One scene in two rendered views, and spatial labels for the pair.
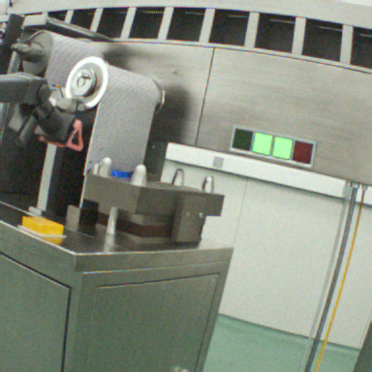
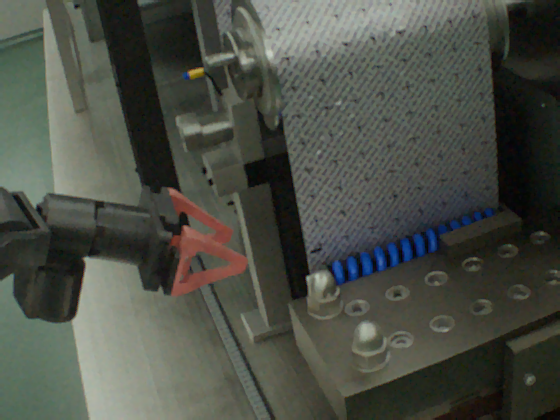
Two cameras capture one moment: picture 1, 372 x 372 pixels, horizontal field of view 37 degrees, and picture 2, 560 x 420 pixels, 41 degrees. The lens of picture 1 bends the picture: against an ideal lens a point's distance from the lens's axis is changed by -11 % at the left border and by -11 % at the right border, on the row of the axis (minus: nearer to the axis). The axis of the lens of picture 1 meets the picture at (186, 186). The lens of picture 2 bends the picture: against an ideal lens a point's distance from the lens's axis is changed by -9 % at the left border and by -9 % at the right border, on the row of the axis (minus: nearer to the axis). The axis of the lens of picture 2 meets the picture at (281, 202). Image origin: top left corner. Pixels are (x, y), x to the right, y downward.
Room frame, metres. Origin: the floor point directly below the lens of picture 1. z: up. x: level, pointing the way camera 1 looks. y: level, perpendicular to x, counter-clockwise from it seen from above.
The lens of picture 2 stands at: (0.99, -0.25, 1.52)
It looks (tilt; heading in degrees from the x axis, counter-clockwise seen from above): 30 degrees down; 47
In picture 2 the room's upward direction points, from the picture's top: 11 degrees counter-clockwise
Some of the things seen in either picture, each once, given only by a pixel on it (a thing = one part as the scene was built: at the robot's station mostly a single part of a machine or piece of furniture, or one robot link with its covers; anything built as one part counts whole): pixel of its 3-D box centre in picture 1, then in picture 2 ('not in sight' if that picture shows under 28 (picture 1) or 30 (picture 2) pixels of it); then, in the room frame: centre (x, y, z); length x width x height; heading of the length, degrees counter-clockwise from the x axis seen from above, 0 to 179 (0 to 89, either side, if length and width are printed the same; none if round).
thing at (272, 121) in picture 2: (86, 82); (254, 60); (1.51, 0.30, 1.25); 0.15 x 0.01 x 0.15; 59
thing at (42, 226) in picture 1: (42, 226); not in sight; (1.23, 0.28, 0.91); 0.07 x 0.07 x 0.02; 59
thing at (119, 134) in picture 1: (119, 142); (403, 170); (1.58, 0.19, 1.11); 0.23 x 0.01 x 0.18; 149
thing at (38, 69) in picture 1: (63, 60); not in sight; (1.75, 0.45, 1.33); 0.25 x 0.14 x 0.14; 149
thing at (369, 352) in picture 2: (139, 174); (369, 342); (1.40, 0.11, 1.05); 0.04 x 0.04 x 0.04
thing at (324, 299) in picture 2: (106, 167); (322, 290); (1.44, 0.19, 1.05); 0.04 x 0.04 x 0.04
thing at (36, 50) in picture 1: (31, 51); not in sight; (1.62, 0.53, 1.33); 0.06 x 0.06 x 0.06; 59
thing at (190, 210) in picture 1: (189, 218); (550, 370); (1.52, -0.02, 0.96); 0.10 x 0.03 x 0.11; 149
